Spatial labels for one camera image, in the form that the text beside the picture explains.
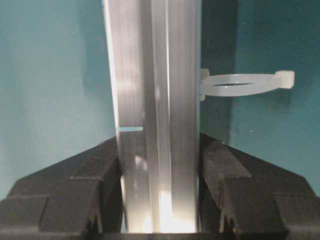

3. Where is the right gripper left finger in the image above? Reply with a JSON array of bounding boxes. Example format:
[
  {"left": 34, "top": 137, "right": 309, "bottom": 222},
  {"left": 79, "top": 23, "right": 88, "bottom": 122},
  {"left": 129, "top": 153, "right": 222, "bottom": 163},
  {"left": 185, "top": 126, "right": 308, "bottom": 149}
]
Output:
[{"left": 0, "top": 137, "right": 124, "bottom": 240}]

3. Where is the large silver aluminium rail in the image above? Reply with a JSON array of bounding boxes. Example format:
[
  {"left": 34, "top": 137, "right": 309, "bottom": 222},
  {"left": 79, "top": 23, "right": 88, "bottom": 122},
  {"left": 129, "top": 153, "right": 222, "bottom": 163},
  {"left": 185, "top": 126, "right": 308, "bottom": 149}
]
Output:
[{"left": 103, "top": 0, "right": 202, "bottom": 234}]

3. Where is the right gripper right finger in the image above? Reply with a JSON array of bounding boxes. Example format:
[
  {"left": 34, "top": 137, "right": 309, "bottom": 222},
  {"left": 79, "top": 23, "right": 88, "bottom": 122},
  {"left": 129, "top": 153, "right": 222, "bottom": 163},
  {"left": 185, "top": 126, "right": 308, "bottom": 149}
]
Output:
[{"left": 199, "top": 134, "right": 320, "bottom": 240}]

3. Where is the white plastic zip tie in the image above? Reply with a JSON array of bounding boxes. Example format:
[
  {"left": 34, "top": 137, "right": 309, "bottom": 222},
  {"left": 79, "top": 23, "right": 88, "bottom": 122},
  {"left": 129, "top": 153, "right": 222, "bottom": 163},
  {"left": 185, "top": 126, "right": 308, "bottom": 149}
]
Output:
[{"left": 199, "top": 68, "right": 295, "bottom": 101}]

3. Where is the teal cloth table cover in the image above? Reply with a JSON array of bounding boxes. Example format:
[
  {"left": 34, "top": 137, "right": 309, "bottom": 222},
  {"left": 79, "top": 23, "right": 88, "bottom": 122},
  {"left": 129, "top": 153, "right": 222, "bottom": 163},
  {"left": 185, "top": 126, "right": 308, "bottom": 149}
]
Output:
[{"left": 0, "top": 0, "right": 320, "bottom": 198}]

